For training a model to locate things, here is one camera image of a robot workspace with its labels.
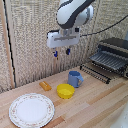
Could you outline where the white floral rimmed plate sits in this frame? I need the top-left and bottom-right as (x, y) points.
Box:
(8, 92), (56, 128)

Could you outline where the black dish rack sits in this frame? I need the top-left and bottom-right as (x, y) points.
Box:
(79, 37), (128, 85)

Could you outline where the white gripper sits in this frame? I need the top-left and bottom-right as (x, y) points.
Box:
(46, 28), (81, 59)

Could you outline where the orange rectangular block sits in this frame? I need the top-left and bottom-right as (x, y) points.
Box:
(39, 81), (53, 92)

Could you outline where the black cable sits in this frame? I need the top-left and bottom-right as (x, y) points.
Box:
(79, 14), (128, 38)

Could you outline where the yellow bowl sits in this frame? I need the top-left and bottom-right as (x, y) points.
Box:
(56, 83), (76, 100)

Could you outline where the blue cup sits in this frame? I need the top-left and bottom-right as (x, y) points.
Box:
(67, 70), (85, 89)

